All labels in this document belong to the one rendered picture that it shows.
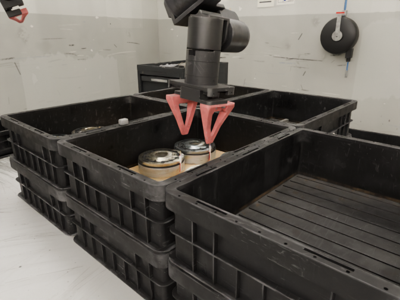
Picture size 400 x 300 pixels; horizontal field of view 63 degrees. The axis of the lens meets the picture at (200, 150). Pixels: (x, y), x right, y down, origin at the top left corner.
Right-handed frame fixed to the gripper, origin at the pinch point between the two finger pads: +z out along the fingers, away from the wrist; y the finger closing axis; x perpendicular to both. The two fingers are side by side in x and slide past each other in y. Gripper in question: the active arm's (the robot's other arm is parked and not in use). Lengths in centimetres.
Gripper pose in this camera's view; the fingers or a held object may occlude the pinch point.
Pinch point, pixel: (196, 134)
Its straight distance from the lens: 58.5
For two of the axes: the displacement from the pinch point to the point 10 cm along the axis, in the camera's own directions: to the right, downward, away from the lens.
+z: -0.8, 9.4, 3.2
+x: -7.0, 1.8, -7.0
